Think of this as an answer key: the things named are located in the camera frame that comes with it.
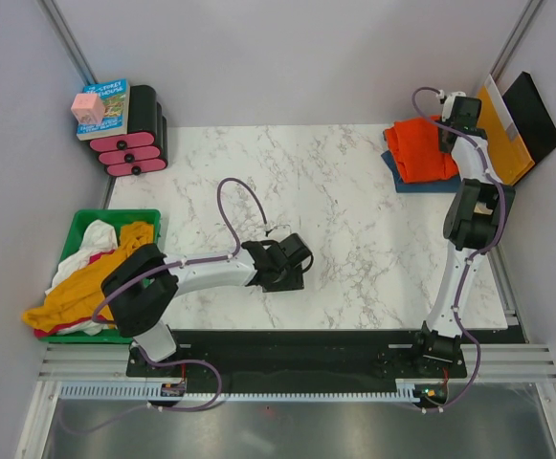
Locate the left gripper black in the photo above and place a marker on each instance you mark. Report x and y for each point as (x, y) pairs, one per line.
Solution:
(294, 282)

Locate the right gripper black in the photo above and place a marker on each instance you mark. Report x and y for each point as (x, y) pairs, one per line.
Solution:
(442, 146)

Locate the orange t shirt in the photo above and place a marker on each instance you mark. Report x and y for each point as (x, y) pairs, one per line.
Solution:
(414, 147)

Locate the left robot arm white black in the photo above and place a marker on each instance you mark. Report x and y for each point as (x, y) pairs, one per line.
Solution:
(141, 288)

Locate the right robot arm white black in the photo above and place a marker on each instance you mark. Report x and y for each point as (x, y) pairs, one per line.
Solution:
(473, 225)

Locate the blue folded t shirt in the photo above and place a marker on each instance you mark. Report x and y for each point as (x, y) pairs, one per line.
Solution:
(400, 186)

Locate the orange folder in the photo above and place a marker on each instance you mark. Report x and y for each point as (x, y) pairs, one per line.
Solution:
(506, 149)

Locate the black flat box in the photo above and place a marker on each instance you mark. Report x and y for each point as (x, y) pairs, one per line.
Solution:
(531, 117)

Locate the green plastic bin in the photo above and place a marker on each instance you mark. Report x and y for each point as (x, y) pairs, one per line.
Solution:
(116, 218)

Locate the yellow t shirt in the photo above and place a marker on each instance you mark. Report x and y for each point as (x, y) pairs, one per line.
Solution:
(78, 296)

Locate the blue paperback book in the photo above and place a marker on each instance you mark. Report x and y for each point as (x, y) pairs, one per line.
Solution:
(115, 96)

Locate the pink t shirt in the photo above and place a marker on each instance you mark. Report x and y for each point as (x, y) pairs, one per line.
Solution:
(71, 299)

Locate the pink cube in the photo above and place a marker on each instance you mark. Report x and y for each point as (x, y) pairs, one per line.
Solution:
(88, 108)

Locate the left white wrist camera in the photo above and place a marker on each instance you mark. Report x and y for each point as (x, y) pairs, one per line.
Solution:
(278, 232)

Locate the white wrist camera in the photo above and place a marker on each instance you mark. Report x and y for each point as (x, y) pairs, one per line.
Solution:
(447, 101)
(278, 232)

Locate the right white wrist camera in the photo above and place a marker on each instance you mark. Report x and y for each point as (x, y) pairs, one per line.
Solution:
(447, 101)

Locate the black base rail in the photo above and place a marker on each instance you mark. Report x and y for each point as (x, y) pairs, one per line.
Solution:
(293, 361)

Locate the white cable duct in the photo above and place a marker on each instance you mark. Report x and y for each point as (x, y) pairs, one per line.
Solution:
(159, 392)

